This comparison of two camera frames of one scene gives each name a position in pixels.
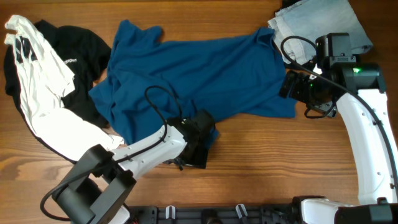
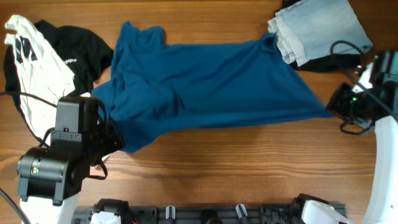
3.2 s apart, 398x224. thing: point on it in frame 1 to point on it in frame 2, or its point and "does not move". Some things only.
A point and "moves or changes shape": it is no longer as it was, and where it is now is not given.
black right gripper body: (305, 89) to (347, 104)
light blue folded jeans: (312, 18) does not move
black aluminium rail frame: (278, 214) does not move
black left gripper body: (198, 155) to (107, 140)
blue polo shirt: (152, 79) moves or changes shape
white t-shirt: (43, 80) does not move
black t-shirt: (84, 55) does not move
